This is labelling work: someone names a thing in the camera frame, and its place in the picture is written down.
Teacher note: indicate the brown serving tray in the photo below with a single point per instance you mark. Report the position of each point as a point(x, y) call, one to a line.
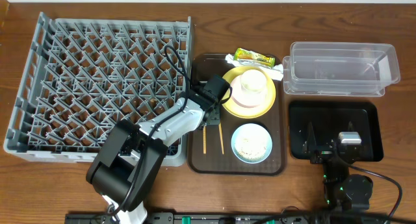
point(216, 163)

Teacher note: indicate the green yellow snack wrapper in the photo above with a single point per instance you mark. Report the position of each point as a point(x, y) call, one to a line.
point(247, 57)

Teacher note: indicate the yellow plate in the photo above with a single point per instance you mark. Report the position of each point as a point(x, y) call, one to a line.
point(247, 113)

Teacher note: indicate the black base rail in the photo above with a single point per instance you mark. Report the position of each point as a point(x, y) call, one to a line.
point(170, 218)

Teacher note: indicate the grey dishwasher rack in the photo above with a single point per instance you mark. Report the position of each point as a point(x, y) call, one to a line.
point(82, 76)

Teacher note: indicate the wooden chopstick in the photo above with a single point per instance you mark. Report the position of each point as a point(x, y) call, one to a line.
point(221, 138)
point(204, 140)

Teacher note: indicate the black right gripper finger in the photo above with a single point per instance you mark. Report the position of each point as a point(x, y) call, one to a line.
point(351, 127)
point(310, 143)

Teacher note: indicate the rice and food scraps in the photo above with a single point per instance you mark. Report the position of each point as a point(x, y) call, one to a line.
point(251, 148)

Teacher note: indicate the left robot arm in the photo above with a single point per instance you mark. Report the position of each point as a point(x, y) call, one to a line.
point(128, 162)

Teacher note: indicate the black waste tray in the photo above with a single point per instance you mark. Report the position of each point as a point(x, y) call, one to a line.
point(329, 118)

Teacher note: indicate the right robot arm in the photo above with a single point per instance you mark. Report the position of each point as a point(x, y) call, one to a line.
point(342, 190)

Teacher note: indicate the light blue bowl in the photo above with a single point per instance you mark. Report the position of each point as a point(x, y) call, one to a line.
point(252, 130)

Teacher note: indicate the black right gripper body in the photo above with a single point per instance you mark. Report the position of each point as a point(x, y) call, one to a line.
point(322, 155)

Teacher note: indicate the clear plastic bin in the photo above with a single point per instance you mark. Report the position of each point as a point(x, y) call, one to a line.
point(340, 69)

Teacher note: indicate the cream cup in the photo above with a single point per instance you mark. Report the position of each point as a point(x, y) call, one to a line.
point(253, 80)

